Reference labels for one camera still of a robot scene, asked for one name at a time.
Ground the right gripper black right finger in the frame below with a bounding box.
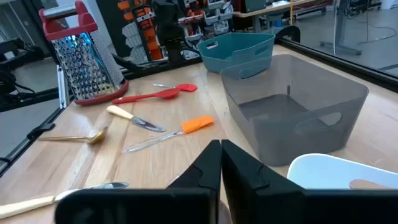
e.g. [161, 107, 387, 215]
[221, 139, 398, 224]

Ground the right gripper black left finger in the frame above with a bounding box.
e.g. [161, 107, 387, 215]
[54, 139, 223, 224]

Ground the red spatula clear handle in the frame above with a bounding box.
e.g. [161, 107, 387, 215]
[151, 82, 198, 93]

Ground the red silicone spoon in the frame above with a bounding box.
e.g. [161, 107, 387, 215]
[111, 88, 182, 105]

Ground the cream handled table knife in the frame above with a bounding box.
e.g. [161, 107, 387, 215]
[106, 105, 167, 133]
[0, 181, 130, 220]

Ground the gold metal spoon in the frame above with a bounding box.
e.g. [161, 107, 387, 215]
[37, 126, 109, 146]

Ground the shelf with orange parts bins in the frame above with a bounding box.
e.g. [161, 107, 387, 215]
[96, 0, 234, 63]

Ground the grey translucent plastic bin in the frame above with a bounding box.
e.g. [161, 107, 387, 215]
[220, 54, 370, 167]

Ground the white plastic bin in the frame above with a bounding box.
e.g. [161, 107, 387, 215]
[286, 153, 398, 191]

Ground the teal plastic bin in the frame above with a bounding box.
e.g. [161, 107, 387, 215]
[197, 32, 276, 79]

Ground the red steel box grater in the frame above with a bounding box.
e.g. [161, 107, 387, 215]
[39, 0, 130, 106]

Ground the wooden top background desk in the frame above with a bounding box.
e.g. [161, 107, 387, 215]
[231, 0, 330, 34]

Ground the grey desk leg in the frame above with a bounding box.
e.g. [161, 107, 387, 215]
[319, 0, 363, 57]

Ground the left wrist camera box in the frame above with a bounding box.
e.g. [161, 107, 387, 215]
[153, 0, 180, 15]

